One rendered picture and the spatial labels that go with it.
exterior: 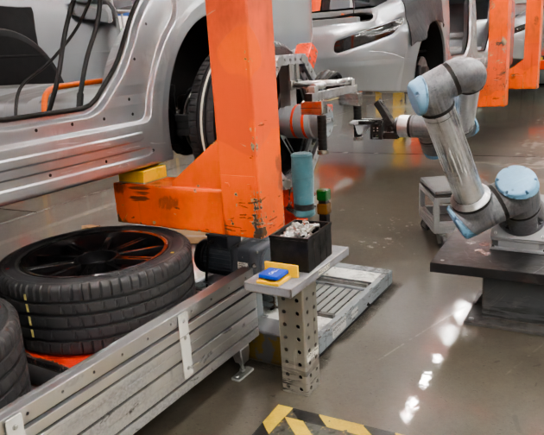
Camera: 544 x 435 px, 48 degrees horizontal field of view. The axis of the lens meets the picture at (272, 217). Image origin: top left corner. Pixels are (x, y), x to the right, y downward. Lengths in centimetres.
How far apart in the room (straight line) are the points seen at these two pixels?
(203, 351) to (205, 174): 62
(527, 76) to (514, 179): 550
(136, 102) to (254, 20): 60
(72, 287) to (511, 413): 141
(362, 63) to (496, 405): 342
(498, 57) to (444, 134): 388
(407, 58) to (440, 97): 317
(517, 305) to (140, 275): 152
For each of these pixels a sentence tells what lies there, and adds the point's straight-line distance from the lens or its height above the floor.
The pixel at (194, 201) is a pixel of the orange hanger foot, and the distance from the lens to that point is 220.
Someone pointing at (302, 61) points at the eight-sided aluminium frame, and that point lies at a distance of 261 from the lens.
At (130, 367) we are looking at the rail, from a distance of 177.
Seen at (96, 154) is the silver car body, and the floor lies 84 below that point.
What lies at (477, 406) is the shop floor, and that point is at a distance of 214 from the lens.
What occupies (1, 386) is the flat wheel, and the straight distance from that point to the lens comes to 167.
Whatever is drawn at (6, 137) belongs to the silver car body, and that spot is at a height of 94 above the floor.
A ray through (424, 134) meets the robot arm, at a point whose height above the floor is 78.
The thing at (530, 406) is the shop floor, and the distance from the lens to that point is 218.
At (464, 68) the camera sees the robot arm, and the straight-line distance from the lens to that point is 206.
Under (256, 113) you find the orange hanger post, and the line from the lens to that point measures 200.
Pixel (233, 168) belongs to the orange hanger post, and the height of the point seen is 76.
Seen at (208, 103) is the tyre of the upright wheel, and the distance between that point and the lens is 241.
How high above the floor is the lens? 114
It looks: 15 degrees down
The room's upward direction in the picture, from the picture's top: 4 degrees counter-clockwise
